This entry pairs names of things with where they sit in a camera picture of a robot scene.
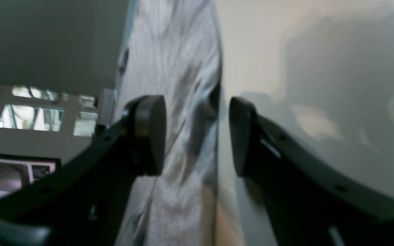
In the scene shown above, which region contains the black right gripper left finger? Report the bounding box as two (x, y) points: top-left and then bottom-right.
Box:
(0, 95), (166, 246)

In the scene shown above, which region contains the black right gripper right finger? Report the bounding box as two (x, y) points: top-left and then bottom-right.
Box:
(229, 97), (394, 246)

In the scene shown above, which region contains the grey T-shirt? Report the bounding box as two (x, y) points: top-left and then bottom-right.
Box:
(115, 0), (221, 246)

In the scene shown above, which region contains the framed picture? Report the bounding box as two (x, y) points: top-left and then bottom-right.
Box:
(0, 153), (62, 198)

